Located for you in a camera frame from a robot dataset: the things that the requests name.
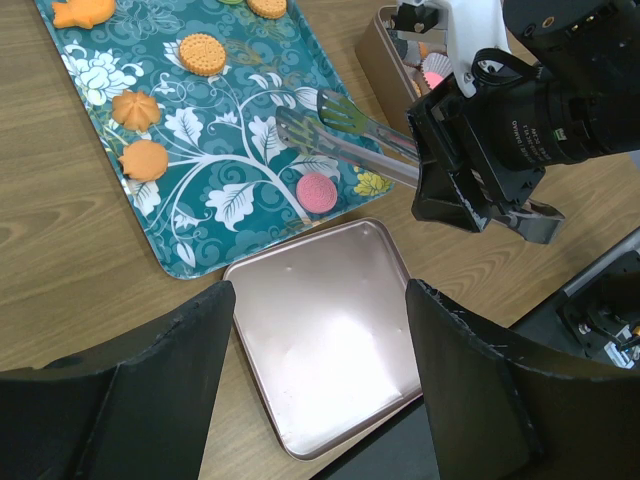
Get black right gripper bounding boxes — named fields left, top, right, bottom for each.
left=407, top=76, right=548, bottom=233

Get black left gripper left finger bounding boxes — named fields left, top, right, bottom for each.
left=1, top=281, right=236, bottom=479

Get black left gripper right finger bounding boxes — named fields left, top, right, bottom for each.
left=406, top=279, right=639, bottom=479

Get pink round cookie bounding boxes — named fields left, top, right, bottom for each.
left=296, top=173, right=338, bottom=214
left=423, top=71, right=444, bottom=90

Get rose gold cookie tin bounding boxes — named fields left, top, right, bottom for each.
left=355, top=4, right=427, bottom=134

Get metal slotted tongs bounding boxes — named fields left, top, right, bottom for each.
left=276, top=89, right=565, bottom=244

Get rose gold tin lid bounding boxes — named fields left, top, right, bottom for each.
left=225, top=218, right=421, bottom=461

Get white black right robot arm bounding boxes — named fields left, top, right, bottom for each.
left=394, top=1, right=639, bottom=243

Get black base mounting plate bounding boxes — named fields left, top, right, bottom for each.
left=320, top=233, right=639, bottom=479

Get orange round cookie upper right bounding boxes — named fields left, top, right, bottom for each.
left=247, top=0, right=287, bottom=20

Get orange round cookie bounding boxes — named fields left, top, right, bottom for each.
left=178, top=33, right=226, bottom=76
left=118, top=139, right=169, bottom=182
left=247, top=0, right=287, bottom=20

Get orange round cookie left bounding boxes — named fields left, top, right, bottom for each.
left=118, top=139, right=169, bottom=182

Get orange round cookie centre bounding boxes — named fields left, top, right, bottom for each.
left=178, top=33, right=226, bottom=76

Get teal floral serving tray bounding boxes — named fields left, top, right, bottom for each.
left=49, top=1, right=392, bottom=280

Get orange pumpkin cookie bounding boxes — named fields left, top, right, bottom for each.
left=112, top=90, right=161, bottom=132

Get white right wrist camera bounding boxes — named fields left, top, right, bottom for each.
left=389, top=0, right=514, bottom=99

